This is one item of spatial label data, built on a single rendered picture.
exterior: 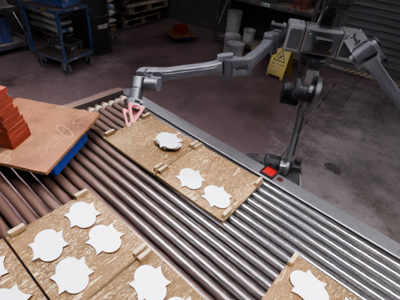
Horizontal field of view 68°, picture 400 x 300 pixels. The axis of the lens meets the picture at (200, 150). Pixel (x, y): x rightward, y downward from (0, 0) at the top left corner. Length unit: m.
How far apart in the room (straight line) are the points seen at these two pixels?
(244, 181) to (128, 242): 0.63
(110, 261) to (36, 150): 0.64
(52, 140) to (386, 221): 2.70
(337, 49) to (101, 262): 1.59
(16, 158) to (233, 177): 0.99
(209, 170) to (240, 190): 0.19
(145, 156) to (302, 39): 1.09
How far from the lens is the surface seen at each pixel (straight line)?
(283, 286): 1.21
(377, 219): 3.11
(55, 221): 1.35
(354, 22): 5.87
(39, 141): 1.60
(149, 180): 1.47
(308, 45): 1.88
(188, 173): 1.48
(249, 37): 6.04
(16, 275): 1.26
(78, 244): 1.26
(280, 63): 5.00
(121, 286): 1.14
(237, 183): 1.48
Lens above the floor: 1.95
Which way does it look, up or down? 38 degrees down
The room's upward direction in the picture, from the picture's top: 7 degrees clockwise
